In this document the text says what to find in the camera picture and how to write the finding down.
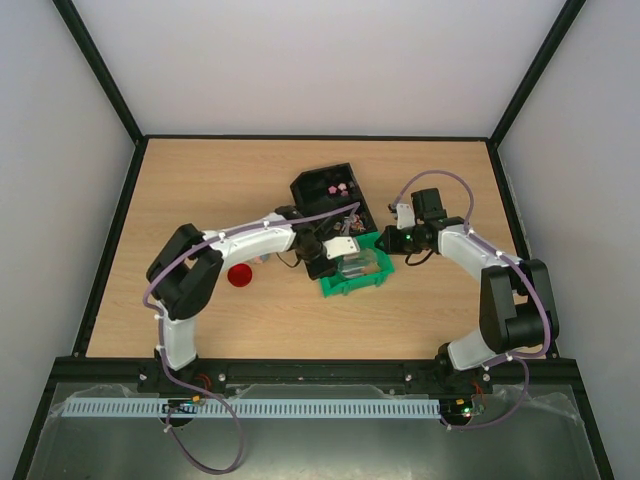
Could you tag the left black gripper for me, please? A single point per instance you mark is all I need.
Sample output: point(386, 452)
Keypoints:
point(317, 273)

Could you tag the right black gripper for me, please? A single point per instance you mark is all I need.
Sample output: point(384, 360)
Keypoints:
point(386, 240)

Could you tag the clear plastic jar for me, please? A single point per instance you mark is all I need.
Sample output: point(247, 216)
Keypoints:
point(261, 259)

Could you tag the metal scoop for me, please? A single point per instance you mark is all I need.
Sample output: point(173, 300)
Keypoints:
point(358, 265)

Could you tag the red jar lid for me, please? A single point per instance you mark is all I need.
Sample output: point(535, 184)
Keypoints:
point(240, 275)

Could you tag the green bin with gummies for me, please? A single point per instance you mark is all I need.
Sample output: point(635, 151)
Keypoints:
point(337, 285)

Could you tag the black bin with star candies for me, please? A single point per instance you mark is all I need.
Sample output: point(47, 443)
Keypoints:
point(326, 189)

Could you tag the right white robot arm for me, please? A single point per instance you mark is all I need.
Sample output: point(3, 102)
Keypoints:
point(517, 313)

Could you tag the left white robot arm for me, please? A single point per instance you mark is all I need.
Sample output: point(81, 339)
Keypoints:
point(183, 276)

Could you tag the black bin with lollipops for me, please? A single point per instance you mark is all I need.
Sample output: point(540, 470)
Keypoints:
point(343, 221)

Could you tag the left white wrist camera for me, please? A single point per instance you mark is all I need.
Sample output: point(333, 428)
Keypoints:
point(340, 246)

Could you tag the black front mounting rail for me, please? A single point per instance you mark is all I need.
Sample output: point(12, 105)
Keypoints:
point(221, 376)

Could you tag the light blue cable duct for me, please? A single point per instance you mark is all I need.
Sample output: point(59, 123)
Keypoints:
point(254, 408)

